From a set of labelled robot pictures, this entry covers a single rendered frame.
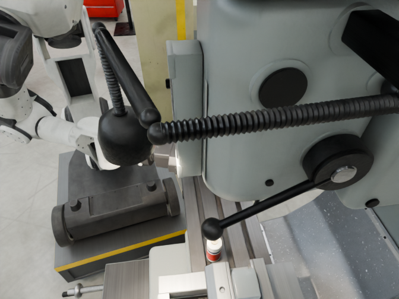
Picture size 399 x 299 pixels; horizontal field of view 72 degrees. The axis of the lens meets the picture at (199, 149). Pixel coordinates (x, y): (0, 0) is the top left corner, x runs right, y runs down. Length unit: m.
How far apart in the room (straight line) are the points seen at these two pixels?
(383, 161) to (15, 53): 0.61
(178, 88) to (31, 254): 1.89
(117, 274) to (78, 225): 0.40
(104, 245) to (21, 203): 1.06
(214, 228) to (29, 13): 0.52
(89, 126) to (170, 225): 0.88
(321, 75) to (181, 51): 0.15
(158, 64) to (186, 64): 1.96
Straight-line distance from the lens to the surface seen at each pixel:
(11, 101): 0.76
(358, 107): 0.20
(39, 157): 2.69
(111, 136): 0.35
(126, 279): 1.07
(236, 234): 0.88
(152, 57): 2.25
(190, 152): 0.40
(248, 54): 0.25
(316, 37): 0.26
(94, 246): 1.52
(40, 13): 0.66
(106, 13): 5.09
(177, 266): 0.96
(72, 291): 1.34
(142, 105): 0.18
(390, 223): 0.83
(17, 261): 2.15
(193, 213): 0.91
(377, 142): 0.37
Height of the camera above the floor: 1.69
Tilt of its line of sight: 45 degrees down
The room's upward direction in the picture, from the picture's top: straight up
